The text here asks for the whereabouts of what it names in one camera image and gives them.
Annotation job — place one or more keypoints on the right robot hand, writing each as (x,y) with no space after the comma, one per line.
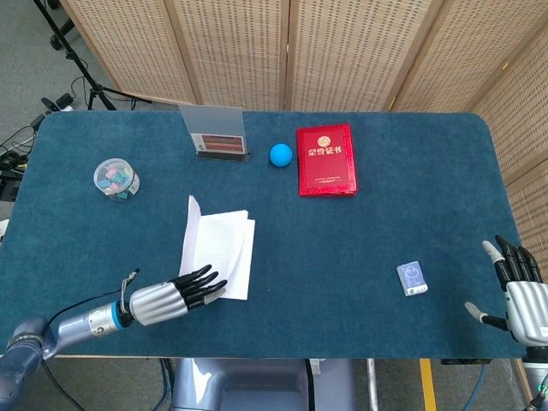
(518,291)

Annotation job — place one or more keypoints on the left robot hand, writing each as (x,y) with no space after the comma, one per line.
(162,299)

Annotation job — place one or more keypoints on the white lined notebook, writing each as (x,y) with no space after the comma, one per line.
(218,252)

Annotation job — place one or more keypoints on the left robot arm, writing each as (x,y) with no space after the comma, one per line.
(51,342)

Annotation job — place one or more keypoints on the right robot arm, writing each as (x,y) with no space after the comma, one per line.
(537,377)

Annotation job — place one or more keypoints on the small blue card box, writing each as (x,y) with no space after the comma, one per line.
(412,279)

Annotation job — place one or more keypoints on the clear jar of binder clips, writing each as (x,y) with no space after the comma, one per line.
(116,180)

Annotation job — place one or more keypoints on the robot torso base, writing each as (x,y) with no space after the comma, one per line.
(261,385)

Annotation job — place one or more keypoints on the acrylic sign holder with card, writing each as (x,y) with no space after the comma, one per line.
(216,132)

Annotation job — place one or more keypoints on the blue table cloth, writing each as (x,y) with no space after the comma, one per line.
(342,240)

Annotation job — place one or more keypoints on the blue ball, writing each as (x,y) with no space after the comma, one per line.
(281,154)

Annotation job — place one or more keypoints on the red certificate folder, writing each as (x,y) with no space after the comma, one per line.
(327,160)

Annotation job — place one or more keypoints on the black tripod stand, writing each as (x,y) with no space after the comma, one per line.
(81,68)

